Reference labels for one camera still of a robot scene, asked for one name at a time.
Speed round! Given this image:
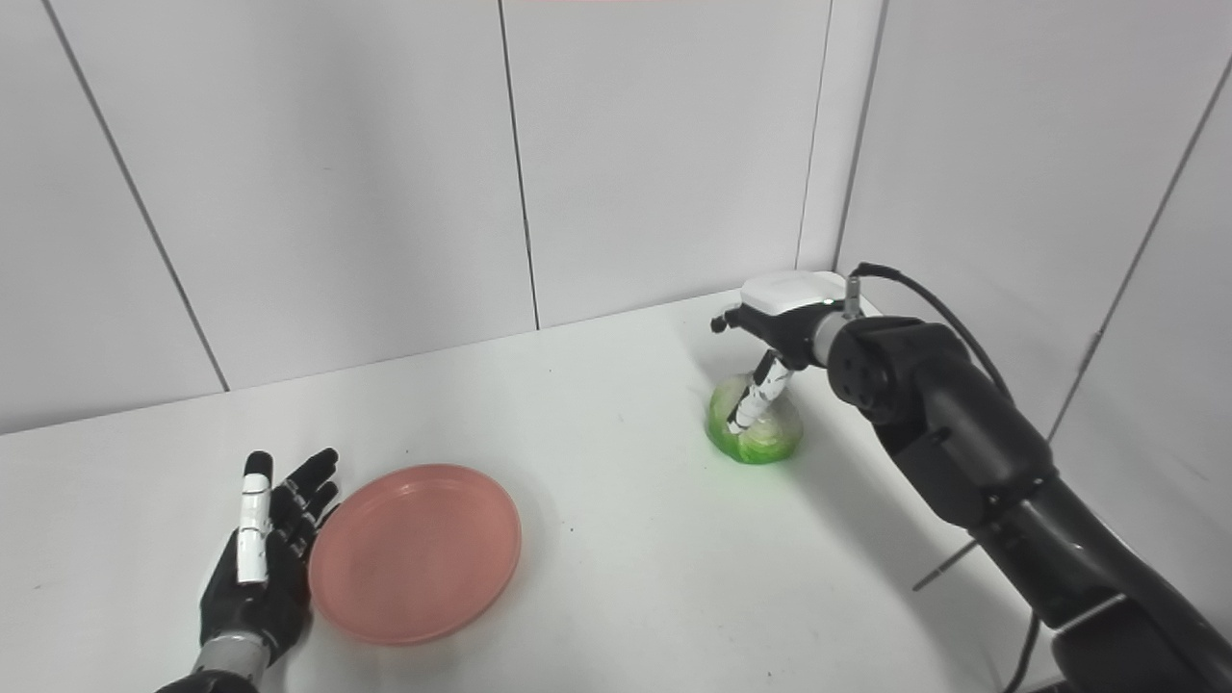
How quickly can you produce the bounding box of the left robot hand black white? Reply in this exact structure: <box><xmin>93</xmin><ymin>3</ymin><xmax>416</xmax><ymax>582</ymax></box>
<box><xmin>192</xmin><ymin>448</ymin><xmax>341</xmax><ymax>686</ymax></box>

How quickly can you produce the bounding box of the pink round plate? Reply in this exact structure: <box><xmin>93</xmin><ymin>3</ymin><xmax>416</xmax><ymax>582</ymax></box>
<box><xmin>308</xmin><ymin>464</ymin><xmax>523</xmax><ymax>646</ymax></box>

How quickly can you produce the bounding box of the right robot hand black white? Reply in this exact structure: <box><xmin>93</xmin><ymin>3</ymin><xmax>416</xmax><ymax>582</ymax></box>
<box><xmin>710</xmin><ymin>270</ymin><xmax>860</xmax><ymax>435</ymax></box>

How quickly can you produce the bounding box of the green white cabbage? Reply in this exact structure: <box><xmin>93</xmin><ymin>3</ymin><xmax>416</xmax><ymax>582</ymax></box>
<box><xmin>705</xmin><ymin>372</ymin><xmax>805</xmax><ymax>466</ymax></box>

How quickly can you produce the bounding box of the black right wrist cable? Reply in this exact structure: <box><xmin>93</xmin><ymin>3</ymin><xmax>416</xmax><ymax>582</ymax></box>
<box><xmin>851</xmin><ymin>262</ymin><xmax>1041</xmax><ymax>693</ymax></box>

